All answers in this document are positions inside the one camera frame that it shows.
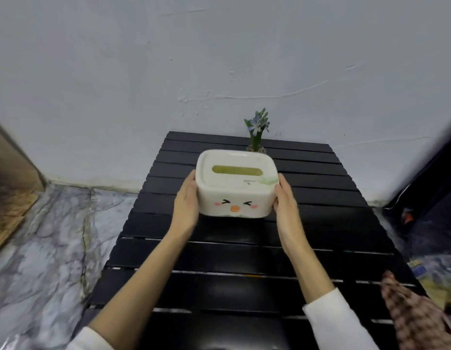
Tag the person's left hand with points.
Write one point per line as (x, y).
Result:
(184, 211)

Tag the person's right hand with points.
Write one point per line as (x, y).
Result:
(289, 215)

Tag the person's right thumb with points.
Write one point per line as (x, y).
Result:
(282, 185)

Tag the person's left thumb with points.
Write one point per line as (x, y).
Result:
(191, 182)

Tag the white face-print tissue box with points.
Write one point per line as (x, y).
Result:
(235, 184)

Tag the person's left forearm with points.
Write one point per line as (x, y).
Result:
(138, 284)

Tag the person's right forearm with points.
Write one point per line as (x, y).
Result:
(320, 287)

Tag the small blue flower plant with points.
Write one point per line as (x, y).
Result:
(257, 129)

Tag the black slatted table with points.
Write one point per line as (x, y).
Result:
(243, 258)

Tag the black bag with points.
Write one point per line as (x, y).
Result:
(429, 171)

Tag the yellow blue packet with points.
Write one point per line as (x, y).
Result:
(435, 278)

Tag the brown wooden door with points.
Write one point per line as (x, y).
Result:
(10, 193)

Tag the brown checkered cloth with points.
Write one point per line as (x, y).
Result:
(417, 313)

